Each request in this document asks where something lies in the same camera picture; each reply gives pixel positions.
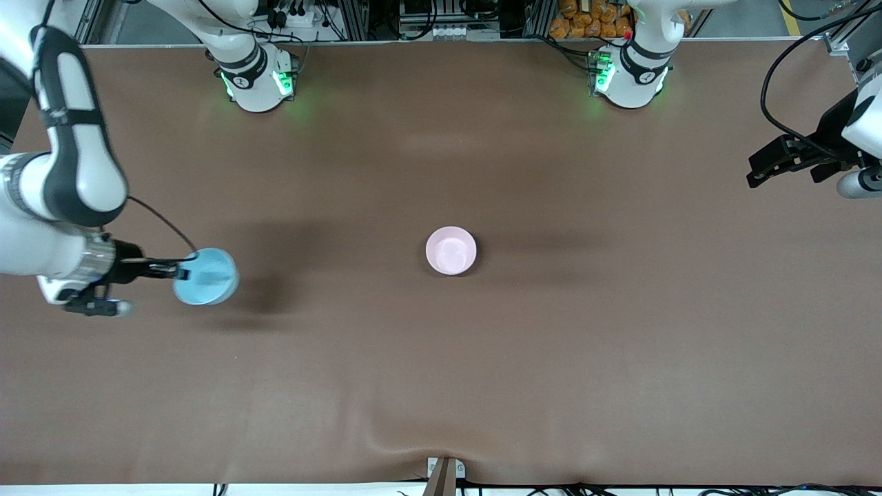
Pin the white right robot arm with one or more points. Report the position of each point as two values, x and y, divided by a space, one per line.
76 158

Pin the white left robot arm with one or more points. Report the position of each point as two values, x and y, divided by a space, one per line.
634 76

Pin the orange snack packets pile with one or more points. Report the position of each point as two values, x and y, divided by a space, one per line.
592 21

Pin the metal table clamp bracket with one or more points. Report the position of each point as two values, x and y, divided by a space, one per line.
444 479

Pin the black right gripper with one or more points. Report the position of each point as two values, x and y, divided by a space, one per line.
126 269

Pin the aluminium frame corner bracket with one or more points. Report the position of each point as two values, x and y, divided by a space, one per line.
837 43

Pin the pink bowl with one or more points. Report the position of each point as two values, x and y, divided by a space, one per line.
451 251

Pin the blue bowl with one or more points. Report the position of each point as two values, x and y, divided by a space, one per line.
210 282

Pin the brown table cloth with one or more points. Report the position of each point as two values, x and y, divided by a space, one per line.
441 379

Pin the aluminium frame rail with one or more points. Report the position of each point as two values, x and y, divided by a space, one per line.
89 21

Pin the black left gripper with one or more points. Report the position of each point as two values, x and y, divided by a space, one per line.
831 132

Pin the white power strip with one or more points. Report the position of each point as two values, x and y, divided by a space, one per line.
303 19

